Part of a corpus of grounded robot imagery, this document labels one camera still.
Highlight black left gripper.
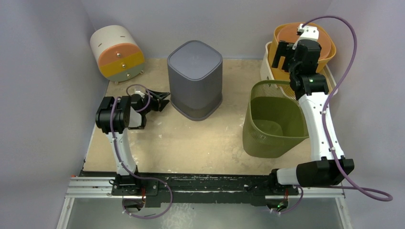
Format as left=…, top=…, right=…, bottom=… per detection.
left=141, top=90, right=169, bottom=115

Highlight grey slatted waste bin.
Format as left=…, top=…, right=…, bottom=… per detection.
left=167, top=40, right=223, bottom=121

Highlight green slatted waste bin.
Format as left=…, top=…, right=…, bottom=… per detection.
left=242, top=80, right=309, bottom=158

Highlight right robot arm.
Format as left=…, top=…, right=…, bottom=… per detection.
left=268, top=39, right=354, bottom=194

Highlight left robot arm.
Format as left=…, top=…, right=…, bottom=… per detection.
left=96, top=89, right=170, bottom=195

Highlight orange plastic bucket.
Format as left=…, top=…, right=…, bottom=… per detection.
left=275, top=22, right=331, bottom=60

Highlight yellow slatted waste bin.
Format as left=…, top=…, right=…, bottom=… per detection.
left=268, top=23, right=337, bottom=81

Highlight white perforated plastic basket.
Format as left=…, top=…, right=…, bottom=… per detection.
left=260, top=42, right=336, bottom=92

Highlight cream drawer cabinet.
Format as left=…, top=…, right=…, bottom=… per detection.
left=90, top=25, right=145, bottom=84

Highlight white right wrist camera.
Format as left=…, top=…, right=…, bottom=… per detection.
left=292, top=24, right=319, bottom=50

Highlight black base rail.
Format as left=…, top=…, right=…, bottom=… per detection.
left=109, top=173, right=299, bottom=208

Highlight aluminium frame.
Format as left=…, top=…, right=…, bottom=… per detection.
left=57, top=177, right=353, bottom=229

